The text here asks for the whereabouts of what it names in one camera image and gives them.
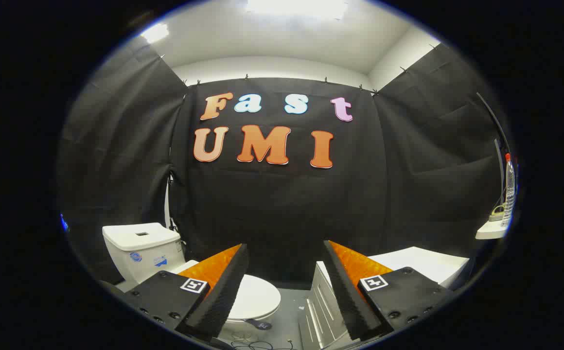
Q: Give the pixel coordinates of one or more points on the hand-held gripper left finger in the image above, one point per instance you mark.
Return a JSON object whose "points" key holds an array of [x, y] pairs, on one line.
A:
{"points": [[223, 291]]}

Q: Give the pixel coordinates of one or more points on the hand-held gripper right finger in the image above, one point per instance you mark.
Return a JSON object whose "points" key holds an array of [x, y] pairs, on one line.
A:
{"points": [[347, 296]]}

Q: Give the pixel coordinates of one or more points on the white toilet lid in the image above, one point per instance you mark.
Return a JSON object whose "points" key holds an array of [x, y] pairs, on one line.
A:
{"points": [[257, 299]]}

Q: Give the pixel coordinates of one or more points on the black round lid tab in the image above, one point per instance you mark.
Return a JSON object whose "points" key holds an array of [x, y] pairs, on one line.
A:
{"points": [[258, 324]]}

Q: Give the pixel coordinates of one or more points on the white toilet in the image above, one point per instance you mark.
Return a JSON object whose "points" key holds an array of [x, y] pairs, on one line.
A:
{"points": [[141, 248]]}

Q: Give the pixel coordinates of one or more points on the black stand pole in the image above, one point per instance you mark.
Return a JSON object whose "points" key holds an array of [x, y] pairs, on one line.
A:
{"points": [[170, 204]]}

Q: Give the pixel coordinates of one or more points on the black backdrop cloth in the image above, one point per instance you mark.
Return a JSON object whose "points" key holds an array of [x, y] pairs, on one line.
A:
{"points": [[282, 204]]}

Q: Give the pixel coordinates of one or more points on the clear water bottle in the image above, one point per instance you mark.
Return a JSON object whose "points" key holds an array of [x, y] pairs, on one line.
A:
{"points": [[509, 194]]}

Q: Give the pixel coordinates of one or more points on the ceiling light panel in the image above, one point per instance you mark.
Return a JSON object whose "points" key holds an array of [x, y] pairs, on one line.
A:
{"points": [[296, 7], [155, 33]]}

